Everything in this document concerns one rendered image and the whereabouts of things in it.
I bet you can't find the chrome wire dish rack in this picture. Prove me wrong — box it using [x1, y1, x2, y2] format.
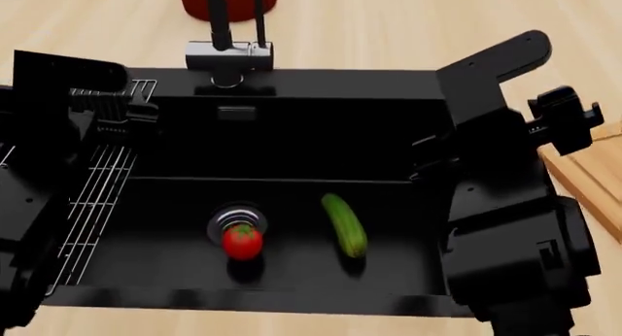
[0, 78, 159, 288]

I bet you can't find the black kitchen sink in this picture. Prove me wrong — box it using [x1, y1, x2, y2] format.
[42, 67, 476, 319]

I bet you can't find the black and chrome faucet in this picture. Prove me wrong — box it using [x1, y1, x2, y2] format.
[185, 0, 276, 97]

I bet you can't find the red pot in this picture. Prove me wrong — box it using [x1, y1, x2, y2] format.
[177, 0, 280, 23]

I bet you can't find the red tomato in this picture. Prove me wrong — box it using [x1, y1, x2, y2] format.
[221, 222, 264, 262]

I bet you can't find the wooden cutting board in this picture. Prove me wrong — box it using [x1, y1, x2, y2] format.
[536, 119, 622, 243]

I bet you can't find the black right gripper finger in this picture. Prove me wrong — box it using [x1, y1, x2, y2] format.
[434, 29, 554, 129]
[526, 84, 606, 157]

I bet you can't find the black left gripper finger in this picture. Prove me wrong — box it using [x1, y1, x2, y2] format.
[96, 78, 160, 138]
[13, 49, 129, 97]

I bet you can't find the black sink overflow plate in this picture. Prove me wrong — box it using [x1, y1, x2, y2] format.
[216, 105, 259, 123]

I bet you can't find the green cucumber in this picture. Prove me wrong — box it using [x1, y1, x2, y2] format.
[320, 192, 368, 259]

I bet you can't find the chrome sink drain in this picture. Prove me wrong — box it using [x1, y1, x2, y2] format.
[207, 201, 269, 247]

